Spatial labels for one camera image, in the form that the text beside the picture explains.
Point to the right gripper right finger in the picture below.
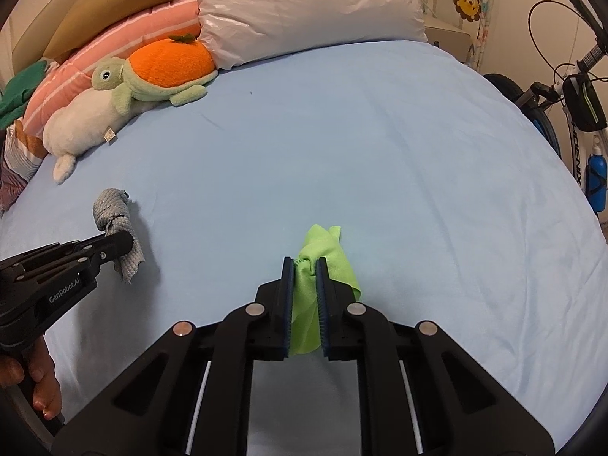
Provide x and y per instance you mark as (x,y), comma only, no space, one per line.
(420,392)

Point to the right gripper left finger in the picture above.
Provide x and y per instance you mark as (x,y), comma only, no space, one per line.
(189,393)

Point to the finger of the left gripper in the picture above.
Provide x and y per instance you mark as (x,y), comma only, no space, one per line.
(93,253)
(43,255)

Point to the grey knotted cloth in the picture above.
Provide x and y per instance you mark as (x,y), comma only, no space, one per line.
(112,215)

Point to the person's left hand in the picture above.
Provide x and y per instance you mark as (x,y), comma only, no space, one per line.
(46,397)

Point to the white plush seal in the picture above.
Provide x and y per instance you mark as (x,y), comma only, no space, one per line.
(89,120)

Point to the green towel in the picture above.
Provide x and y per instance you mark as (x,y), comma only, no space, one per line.
(19,91)

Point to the pink striped folded quilt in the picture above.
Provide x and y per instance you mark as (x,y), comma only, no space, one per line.
(69,79)

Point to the light blue bed sheet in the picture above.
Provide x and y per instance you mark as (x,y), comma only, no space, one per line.
(452,208)

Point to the green orange plush turtle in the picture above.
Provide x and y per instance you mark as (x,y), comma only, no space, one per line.
(174,69)

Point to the beige headboard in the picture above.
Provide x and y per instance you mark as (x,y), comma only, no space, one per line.
(27,32)

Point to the white grey pillow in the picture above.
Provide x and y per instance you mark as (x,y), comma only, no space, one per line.
(237,32)

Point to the blue water bottle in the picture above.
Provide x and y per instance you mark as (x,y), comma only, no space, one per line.
(596,177)

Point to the white bedside table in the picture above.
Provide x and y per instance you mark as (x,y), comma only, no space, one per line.
(451,39)

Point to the lion picture board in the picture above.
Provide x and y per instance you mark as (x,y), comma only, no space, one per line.
(470,4)

